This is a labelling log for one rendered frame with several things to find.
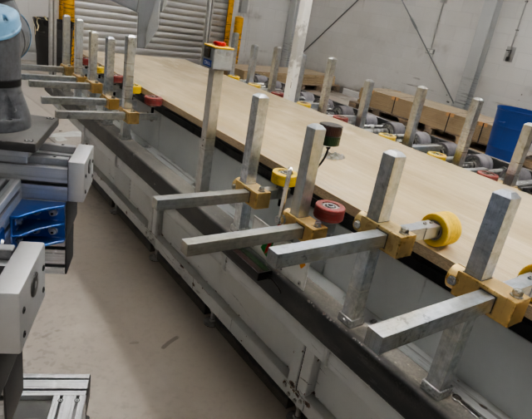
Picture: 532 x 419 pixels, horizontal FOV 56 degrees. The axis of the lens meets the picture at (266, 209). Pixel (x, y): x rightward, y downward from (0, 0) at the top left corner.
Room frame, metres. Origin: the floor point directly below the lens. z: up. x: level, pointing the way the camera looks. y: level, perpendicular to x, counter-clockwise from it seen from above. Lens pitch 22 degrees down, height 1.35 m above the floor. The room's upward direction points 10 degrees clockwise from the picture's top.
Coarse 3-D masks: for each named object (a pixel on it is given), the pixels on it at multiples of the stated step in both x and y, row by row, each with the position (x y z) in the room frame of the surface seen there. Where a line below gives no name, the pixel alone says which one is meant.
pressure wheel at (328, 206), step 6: (318, 204) 1.21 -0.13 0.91; (324, 204) 1.23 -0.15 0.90; (330, 204) 1.22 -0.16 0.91; (336, 204) 1.24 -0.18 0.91; (318, 210) 1.19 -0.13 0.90; (324, 210) 1.18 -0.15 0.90; (330, 210) 1.18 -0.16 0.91; (336, 210) 1.19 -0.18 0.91; (342, 210) 1.20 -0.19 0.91; (318, 216) 1.19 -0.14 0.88; (324, 216) 1.18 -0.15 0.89; (330, 216) 1.18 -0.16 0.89; (336, 216) 1.18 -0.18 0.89; (342, 216) 1.20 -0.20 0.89; (324, 222) 1.21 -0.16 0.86; (330, 222) 1.18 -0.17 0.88; (336, 222) 1.19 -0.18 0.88
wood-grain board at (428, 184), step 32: (160, 64) 3.34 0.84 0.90; (192, 64) 3.62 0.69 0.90; (192, 96) 2.41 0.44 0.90; (224, 96) 2.56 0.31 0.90; (224, 128) 1.89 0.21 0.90; (288, 128) 2.08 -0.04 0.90; (352, 128) 2.33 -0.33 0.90; (288, 160) 1.59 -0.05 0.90; (320, 160) 1.66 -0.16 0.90; (352, 160) 1.74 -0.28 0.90; (416, 160) 1.91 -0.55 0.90; (320, 192) 1.37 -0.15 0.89; (352, 192) 1.38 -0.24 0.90; (416, 192) 1.49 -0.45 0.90; (448, 192) 1.55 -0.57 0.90; (480, 192) 1.62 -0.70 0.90; (512, 224) 1.34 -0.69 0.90; (448, 256) 1.04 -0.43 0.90; (512, 256) 1.10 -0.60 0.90
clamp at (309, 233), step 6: (288, 210) 1.23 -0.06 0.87; (288, 216) 1.20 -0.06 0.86; (294, 216) 1.19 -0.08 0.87; (306, 216) 1.20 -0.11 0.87; (288, 222) 1.20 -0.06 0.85; (294, 222) 1.18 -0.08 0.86; (300, 222) 1.16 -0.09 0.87; (306, 222) 1.16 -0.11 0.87; (312, 222) 1.17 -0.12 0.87; (306, 228) 1.14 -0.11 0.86; (312, 228) 1.13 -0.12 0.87; (318, 228) 1.14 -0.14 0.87; (324, 228) 1.15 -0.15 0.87; (306, 234) 1.14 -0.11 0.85; (312, 234) 1.13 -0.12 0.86; (318, 234) 1.14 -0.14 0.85; (324, 234) 1.15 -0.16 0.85; (300, 240) 1.15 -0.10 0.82; (306, 240) 1.14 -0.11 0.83
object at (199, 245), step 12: (264, 228) 1.11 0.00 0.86; (276, 228) 1.12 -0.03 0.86; (288, 228) 1.13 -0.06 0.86; (300, 228) 1.15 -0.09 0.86; (192, 240) 0.97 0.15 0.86; (204, 240) 0.98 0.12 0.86; (216, 240) 0.99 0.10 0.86; (228, 240) 1.01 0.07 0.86; (240, 240) 1.04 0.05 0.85; (252, 240) 1.06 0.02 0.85; (264, 240) 1.08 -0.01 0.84; (276, 240) 1.10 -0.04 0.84; (192, 252) 0.96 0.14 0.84; (204, 252) 0.98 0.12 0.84
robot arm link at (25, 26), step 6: (0, 0) 1.08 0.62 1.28; (6, 0) 1.10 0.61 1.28; (12, 0) 1.12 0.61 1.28; (12, 6) 1.11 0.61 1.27; (18, 12) 1.13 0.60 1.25; (24, 18) 1.18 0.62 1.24; (24, 24) 1.13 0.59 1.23; (24, 30) 1.10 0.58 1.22; (30, 30) 1.17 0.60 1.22; (24, 36) 1.08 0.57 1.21; (30, 36) 1.17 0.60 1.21; (30, 42) 1.16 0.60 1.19; (24, 54) 1.15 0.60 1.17
